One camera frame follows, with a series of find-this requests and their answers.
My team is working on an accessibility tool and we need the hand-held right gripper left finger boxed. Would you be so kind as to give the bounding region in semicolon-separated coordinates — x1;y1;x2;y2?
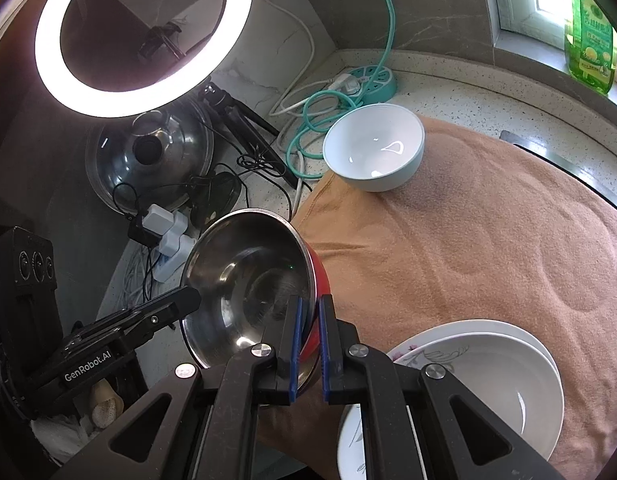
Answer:
48;296;305;480

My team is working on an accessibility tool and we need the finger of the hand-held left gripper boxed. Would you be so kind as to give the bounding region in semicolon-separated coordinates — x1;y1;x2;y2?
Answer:
81;285;202;352

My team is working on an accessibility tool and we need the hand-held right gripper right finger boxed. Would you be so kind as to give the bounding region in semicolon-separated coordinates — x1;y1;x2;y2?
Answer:
318;294;569;480

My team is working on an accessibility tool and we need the red steel bowl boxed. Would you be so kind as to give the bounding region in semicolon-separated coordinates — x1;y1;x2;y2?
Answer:
180;208;333;391

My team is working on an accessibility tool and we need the white deep plate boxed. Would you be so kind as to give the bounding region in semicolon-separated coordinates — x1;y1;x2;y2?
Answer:
388;319;559;376

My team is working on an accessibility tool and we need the floral deep plate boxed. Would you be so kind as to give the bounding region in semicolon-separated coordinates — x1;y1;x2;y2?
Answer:
391;332;565;461

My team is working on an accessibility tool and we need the person's left hand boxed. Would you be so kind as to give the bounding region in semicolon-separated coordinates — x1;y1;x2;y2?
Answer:
31;379;125;463

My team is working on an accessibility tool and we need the white power adapter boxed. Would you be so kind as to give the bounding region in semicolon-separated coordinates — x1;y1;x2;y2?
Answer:
158;212;196;261
142;204;175;235

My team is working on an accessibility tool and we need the black power adapter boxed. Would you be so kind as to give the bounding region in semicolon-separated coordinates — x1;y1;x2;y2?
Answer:
128;215;159;247

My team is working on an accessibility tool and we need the black round base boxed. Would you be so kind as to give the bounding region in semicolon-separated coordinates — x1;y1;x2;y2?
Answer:
191;172;242;226

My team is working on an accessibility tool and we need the steel pot lid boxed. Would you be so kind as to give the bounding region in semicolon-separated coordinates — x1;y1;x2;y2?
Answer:
85;95;215;213

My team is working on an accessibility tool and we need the brown towel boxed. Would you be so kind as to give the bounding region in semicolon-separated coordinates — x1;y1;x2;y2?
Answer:
258;115;617;480

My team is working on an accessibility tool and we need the black tripod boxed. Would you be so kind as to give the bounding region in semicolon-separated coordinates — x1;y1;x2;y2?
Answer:
196;80;299;188

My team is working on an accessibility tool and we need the white ceramic bowl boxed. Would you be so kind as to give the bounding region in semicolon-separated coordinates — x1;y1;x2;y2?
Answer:
322;103;425;192

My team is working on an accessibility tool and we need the teal power strip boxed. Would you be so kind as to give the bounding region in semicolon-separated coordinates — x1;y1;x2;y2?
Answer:
349;63;398;102

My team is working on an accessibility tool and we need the green dish soap bottle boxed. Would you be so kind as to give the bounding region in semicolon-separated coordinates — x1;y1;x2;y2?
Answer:
563;0;617;95

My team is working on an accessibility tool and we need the ring light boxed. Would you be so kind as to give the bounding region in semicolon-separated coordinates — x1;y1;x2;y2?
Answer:
34;0;254;118

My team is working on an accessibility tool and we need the white cable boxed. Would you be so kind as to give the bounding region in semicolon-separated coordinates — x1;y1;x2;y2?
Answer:
261;0;364;121

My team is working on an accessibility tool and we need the teal cable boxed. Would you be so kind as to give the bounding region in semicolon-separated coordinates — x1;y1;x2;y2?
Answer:
287;0;396;181

